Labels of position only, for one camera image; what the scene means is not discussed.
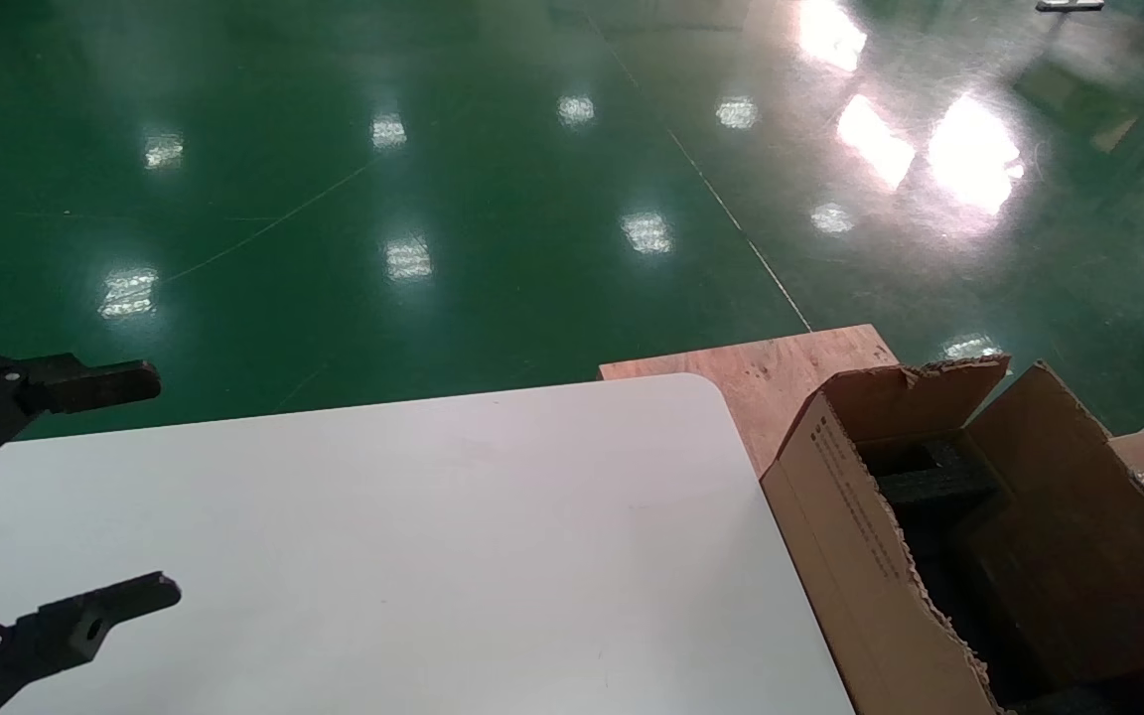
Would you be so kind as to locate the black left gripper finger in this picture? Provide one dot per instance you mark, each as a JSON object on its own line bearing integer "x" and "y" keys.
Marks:
{"x": 66, "y": 385}
{"x": 75, "y": 626}

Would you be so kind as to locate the big open cardboard box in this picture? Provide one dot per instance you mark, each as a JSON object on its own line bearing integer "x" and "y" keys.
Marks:
{"x": 850, "y": 556}

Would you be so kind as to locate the black foam block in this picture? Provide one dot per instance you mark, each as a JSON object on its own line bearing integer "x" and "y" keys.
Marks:
{"x": 934, "y": 477}

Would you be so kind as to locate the plywood board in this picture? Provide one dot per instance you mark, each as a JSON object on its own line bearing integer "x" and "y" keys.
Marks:
{"x": 761, "y": 372}

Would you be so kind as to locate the grey stand base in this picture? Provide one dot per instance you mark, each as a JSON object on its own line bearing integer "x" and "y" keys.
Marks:
{"x": 1069, "y": 4}

